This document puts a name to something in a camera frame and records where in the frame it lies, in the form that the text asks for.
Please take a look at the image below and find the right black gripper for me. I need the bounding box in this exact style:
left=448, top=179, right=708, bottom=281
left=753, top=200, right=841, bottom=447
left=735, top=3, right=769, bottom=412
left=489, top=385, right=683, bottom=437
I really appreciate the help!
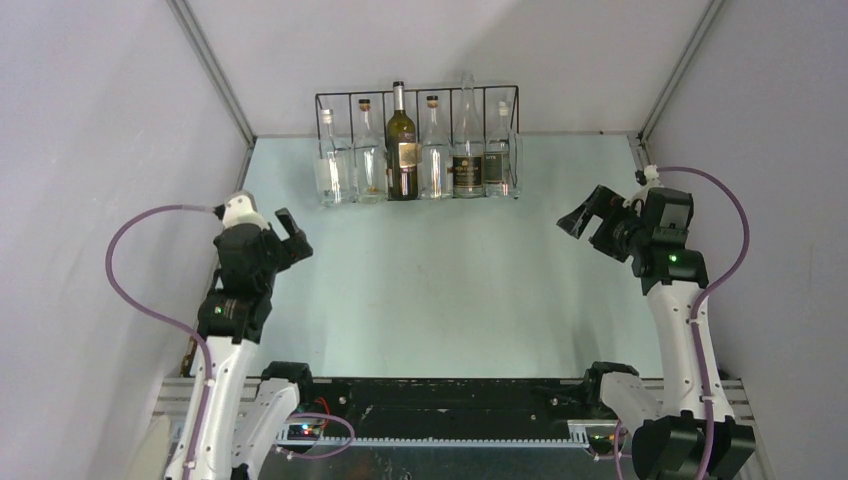
left=557, top=185, right=651, bottom=263

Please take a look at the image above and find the short clear bottle white cap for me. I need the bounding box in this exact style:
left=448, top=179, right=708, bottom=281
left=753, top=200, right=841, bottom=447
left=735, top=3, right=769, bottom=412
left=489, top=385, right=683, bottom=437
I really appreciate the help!
left=484, top=101, right=523, bottom=199

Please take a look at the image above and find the tall clear champagne label bottle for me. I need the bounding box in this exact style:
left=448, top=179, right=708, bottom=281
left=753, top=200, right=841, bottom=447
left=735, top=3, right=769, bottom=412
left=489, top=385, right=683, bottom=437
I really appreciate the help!
left=452, top=72, right=485, bottom=199

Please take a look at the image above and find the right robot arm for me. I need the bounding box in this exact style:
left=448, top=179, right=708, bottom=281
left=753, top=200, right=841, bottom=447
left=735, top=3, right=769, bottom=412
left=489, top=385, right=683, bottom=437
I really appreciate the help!
left=557, top=185, right=756, bottom=479

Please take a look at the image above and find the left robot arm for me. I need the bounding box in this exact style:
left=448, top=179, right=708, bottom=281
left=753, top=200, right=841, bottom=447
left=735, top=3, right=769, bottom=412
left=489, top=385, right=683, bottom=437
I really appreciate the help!
left=164, top=202, right=316, bottom=479

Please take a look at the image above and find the clear bottle white frosted label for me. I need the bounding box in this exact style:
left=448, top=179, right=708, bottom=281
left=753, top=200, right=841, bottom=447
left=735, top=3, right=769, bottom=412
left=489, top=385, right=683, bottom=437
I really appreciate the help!
left=315, top=109, right=356, bottom=206

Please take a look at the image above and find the clear bottle cork stopper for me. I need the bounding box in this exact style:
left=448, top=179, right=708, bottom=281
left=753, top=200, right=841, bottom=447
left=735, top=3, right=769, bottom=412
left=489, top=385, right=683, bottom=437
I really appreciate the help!
left=354, top=98, right=388, bottom=204

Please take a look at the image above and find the dark green wine bottle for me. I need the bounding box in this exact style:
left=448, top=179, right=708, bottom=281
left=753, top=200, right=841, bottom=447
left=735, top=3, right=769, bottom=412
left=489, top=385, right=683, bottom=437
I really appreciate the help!
left=386, top=81, right=419, bottom=201

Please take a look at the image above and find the clear bottle brown cork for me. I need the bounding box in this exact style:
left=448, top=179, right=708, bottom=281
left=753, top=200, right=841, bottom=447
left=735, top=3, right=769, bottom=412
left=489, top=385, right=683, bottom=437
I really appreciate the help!
left=419, top=95, right=453, bottom=200

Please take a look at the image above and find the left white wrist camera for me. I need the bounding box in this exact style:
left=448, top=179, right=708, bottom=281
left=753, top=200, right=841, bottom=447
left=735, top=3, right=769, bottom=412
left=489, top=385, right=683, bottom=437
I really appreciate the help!
left=212, top=190, right=270, bottom=230

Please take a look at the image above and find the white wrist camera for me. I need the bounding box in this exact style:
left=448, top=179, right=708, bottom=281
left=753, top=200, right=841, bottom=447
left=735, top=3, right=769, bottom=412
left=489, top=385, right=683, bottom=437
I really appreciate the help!
left=631, top=164, right=662, bottom=204
left=212, top=190, right=270, bottom=230

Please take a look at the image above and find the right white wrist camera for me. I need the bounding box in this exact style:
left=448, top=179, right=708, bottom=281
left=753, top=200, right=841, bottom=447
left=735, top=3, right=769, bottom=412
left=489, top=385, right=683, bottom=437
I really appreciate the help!
left=631, top=164, right=662, bottom=204

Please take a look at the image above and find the black wire wine rack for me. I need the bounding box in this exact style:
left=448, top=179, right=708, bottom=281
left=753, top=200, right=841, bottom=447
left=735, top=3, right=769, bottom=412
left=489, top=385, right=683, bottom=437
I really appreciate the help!
left=316, top=86, right=518, bottom=203

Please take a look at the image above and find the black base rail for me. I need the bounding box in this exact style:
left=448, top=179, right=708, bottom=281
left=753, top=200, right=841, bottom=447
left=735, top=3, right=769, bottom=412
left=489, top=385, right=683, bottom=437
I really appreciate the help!
left=152, top=360, right=750, bottom=465

